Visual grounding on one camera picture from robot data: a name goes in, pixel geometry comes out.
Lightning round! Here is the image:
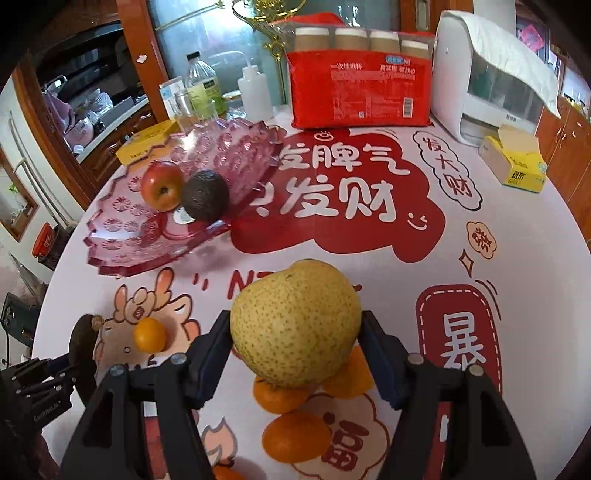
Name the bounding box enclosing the yellow round pear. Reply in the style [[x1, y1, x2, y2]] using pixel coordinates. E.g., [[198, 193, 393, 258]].
[[230, 259, 362, 388]]

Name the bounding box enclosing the red apple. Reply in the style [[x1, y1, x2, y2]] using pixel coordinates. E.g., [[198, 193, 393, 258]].
[[140, 161, 184, 212]]

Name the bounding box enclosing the dark green avocado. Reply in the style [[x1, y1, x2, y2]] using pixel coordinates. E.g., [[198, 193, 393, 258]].
[[181, 170, 229, 223]]

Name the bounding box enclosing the dark overripe banana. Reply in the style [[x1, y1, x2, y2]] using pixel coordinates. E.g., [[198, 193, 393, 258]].
[[68, 314, 104, 405]]

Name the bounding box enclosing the orange below apple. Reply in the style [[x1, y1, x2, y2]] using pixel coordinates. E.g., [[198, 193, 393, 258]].
[[212, 465, 245, 480]]

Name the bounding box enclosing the small orange by banana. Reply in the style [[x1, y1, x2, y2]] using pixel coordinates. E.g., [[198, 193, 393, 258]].
[[132, 317, 168, 354]]

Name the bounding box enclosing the orange behind avocado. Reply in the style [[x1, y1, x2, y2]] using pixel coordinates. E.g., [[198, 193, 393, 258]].
[[322, 345, 375, 399]]

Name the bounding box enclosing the red lidded container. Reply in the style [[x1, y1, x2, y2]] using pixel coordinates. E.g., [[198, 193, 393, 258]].
[[32, 223, 56, 258]]

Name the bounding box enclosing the printed pink table cover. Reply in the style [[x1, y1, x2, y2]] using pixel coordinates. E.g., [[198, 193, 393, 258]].
[[33, 125, 590, 479]]

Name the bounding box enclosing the orange left of avocado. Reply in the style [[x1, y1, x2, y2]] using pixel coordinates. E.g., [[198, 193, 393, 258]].
[[252, 376, 318, 415]]

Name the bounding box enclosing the pink glass fruit bowl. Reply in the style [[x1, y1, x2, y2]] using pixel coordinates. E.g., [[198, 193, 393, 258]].
[[84, 119, 287, 277]]

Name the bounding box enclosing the orange below avocado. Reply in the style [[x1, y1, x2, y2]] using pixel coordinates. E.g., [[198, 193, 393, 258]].
[[262, 411, 332, 464]]

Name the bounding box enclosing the yellow flat box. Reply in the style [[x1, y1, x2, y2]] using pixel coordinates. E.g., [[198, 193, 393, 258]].
[[116, 120, 180, 166]]

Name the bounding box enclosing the yellow tissue box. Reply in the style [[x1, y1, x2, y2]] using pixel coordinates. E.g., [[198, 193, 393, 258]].
[[479, 124, 547, 194]]

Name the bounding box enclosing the wooden shelf cabinet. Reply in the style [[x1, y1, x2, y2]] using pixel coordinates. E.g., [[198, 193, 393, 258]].
[[536, 96, 591, 246]]

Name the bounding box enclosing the clear drinking glass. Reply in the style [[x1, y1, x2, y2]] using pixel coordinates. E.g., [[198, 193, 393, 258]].
[[175, 98, 218, 133]]

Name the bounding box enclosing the white blue carton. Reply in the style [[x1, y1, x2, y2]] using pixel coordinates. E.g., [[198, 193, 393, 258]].
[[158, 76, 184, 119]]

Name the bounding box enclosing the white countertop appliance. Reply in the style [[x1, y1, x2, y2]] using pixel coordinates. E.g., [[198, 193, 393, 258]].
[[431, 10, 548, 146]]

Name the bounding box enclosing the clear bottle green label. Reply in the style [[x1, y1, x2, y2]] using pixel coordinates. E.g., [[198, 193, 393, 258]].
[[185, 51, 224, 116]]

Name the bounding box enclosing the small glass jar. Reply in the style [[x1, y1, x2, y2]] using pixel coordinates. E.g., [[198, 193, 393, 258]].
[[222, 90, 246, 119]]

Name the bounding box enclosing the white squeeze bottle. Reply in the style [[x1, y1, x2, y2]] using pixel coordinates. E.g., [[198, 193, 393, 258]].
[[238, 65, 274, 122]]

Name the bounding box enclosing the red paper cup package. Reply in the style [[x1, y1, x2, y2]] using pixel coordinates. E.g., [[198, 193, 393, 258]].
[[270, 12, 435, 129]]

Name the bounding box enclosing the white cloth on appliance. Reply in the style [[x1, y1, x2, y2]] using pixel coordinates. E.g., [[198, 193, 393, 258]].
[[446, 10, 561, 118]]

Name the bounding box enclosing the frosted glass door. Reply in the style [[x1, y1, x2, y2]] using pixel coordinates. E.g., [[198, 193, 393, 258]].
[[147, 0, 401, 106]]

